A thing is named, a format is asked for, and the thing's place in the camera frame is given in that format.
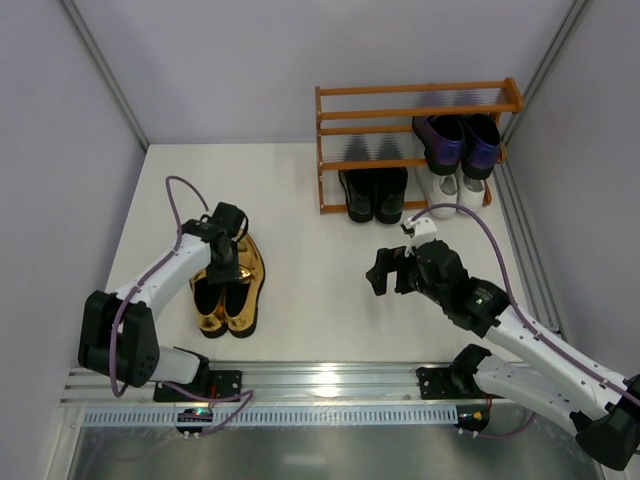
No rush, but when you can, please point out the gold loafer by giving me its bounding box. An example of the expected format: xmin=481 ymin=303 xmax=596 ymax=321
xmin=223 ymin=234 xmax=265 ymax=338
xmin=189 ymin=269 xmax=227 ymax=338

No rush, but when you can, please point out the black patent loafer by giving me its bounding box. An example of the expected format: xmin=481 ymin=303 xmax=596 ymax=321
xmin=374 ymin=137 xmax=408 ymax=225
xmin=337 ymin=134 xmax=377 ymax=224

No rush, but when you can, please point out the white sneaker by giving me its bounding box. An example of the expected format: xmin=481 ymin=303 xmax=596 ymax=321
xmin=456 ymin=169 xmax=486 ymax=213
xmin=415 ymin=166 xmax=458 ymax=206

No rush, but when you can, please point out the purple loafer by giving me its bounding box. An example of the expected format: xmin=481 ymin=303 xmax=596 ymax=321
xmin=460 ymin=113 xmax=501 ymax=180
xmin=411 ymin=115 xmax=465 ymax=176

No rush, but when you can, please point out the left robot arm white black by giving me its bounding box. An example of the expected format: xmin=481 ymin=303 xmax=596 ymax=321
xmin=78 ymin=202 xmax=248 ymax=396

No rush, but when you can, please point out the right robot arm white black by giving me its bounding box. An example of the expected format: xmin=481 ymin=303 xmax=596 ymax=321
xmin=366 ymin=240 xmax=639 ymax=471

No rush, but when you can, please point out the orange wooden shoe shelf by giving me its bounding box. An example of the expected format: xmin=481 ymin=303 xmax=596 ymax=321
xmin=315 ymin=77 xmax=524 ymax=214

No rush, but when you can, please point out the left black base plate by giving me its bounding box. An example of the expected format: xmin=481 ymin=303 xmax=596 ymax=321
xmin=153 ymin=368 xmax=242 ymax=403

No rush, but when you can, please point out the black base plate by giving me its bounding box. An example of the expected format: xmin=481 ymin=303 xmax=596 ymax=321
xmin=153 ymin=368 xmax=242 ymax=403
xmin=415 ymin=366 xmax=501 ymax=400

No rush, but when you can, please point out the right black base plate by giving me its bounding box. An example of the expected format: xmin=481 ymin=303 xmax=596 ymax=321
xmin=415 ymin=366 xmax=501 ymax=400

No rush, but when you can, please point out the aluminium mounting rail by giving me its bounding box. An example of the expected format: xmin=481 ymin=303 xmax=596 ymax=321
xmin=60 ymin=359 xmax=551 ymax=407

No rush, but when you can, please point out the slotted grey cable duct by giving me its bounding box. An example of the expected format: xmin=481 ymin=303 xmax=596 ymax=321
xmin=82 ymin=403 xmax=459 ymax=428

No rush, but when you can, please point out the left aluminium corner post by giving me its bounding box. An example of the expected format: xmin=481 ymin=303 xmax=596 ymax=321
xmin=56 ymin=0 xmax=150 ymax=152

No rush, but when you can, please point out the aluminium corner post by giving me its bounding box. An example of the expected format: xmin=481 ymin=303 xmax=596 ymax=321
xmin=502 ymin=0 xmax=593 ymax=144
xmin=56 ymin=0 xmax=150 ymax=152

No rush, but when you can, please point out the right aluminium corner post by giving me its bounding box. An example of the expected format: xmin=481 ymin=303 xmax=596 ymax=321
xmin=502 ymin=0 xmax=593 ymax=144

